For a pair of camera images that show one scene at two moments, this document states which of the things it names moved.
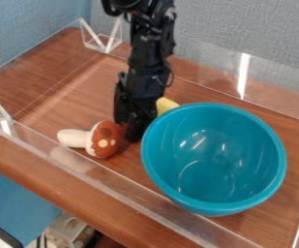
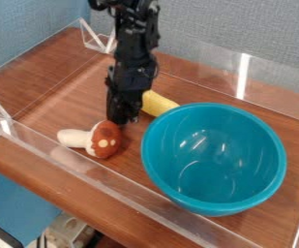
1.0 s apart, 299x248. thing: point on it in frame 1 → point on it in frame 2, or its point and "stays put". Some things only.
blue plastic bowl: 214,155 stays put
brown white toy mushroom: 104,139 stays put
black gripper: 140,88 → 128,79
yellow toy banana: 164,105 stays put
